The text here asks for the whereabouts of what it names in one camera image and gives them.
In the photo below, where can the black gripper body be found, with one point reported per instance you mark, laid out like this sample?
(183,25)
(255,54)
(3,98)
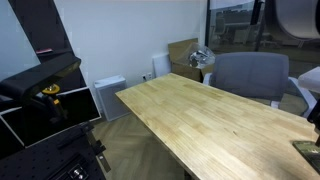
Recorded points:
(316,120)

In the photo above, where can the grey office chair white armrests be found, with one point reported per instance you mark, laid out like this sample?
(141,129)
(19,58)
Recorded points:
(250,73)

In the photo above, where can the white curved background object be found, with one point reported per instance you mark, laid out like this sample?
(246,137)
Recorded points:
(296,20)

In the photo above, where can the crumpled clear plastic wrap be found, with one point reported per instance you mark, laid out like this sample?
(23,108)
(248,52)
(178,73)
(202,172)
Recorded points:
(200,57)

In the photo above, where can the brown cardboard box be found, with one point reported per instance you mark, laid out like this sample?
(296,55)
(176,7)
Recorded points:
(177,53)

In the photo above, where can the white board panel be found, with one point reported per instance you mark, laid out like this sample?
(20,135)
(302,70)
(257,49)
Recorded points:
(161,65)

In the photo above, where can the white air purifier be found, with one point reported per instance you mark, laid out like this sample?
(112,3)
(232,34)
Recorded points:
(111,97)

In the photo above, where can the black block silver screws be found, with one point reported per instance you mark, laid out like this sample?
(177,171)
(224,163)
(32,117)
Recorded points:
(77,172)

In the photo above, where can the black perforated breadboard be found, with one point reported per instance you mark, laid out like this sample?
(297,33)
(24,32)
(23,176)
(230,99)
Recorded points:
(33,160)

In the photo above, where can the dark slanted shelf unit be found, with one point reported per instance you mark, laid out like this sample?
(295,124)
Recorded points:
(40,26)

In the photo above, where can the white wall outlet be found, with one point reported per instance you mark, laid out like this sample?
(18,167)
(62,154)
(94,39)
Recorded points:
(146,76)

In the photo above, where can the black metal bracket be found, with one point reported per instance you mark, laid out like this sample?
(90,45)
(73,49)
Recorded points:
(100,150)

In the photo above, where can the yellow black camera mount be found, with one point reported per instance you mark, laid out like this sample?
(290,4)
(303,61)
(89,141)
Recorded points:
(51,89)

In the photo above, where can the glossy black bar camera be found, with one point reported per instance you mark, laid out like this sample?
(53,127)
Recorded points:
(40,75)

